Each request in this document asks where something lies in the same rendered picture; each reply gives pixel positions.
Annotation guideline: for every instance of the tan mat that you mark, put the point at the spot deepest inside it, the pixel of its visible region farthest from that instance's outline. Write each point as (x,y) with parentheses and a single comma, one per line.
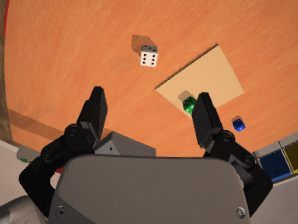
(211,72)

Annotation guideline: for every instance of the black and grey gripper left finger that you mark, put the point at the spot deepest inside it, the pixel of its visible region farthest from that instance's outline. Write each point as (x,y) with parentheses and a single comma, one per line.
(77,139)

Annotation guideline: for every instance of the blue die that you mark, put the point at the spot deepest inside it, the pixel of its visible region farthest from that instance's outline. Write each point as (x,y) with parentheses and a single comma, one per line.
(238,125)

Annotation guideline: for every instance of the green die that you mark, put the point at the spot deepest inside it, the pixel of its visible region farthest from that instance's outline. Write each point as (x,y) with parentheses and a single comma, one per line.
(188,104)

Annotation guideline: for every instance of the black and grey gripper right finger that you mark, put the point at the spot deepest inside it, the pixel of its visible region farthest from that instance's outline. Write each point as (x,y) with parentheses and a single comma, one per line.
(220,144)

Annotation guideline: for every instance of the white die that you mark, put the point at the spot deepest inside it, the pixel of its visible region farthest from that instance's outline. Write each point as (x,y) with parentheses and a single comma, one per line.
(149,55)

